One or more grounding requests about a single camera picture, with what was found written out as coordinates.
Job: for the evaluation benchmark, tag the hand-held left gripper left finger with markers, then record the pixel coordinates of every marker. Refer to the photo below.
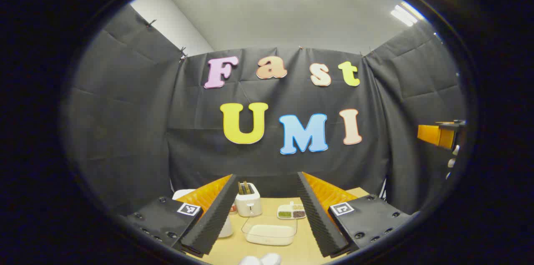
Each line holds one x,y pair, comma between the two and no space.
217,219

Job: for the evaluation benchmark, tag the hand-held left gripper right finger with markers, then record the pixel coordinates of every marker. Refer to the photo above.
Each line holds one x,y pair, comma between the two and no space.
319,223

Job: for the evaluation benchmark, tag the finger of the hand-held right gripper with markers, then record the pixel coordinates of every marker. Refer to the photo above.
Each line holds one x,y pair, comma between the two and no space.
434,135

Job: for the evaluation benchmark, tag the white rice cooker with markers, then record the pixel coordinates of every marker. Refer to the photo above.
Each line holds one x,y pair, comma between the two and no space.
225,227

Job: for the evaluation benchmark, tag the clear container of white rice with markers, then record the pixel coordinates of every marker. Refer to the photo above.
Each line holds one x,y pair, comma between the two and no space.
269,233

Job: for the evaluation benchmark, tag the white divided grain dish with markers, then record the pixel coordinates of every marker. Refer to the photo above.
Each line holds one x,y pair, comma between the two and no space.
291,212

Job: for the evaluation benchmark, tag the white toaster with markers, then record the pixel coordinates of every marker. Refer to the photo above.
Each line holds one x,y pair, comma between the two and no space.
249,204

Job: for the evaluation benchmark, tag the brown toast slice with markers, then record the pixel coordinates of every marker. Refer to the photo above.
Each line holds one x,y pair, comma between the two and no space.
240,188
247,187

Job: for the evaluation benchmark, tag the black backdrop cloth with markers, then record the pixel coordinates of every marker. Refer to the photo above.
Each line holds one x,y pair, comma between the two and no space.
271,160

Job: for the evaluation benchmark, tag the small ceiling light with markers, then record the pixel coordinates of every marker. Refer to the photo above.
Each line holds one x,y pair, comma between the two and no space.
404,14

